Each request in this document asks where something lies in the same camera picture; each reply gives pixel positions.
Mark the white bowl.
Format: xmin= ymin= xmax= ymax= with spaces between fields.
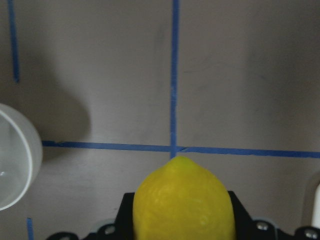
xmin=0 ymin=103 xmax=43 ymax=211

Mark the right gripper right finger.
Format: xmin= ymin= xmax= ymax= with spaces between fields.
xmin=228 ymin=190 xmax=253 ymax=240

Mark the yellow lemon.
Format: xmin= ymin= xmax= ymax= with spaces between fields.
xmin=132 ymin=156 xmax=237 ymax=240

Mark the white round plate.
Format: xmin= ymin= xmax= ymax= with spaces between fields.
xmin=311 ymin=184 xmax=320 ymax=228

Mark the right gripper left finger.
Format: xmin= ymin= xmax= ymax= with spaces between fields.
xmin=114 ymin=192 xmax=135 ymax=240

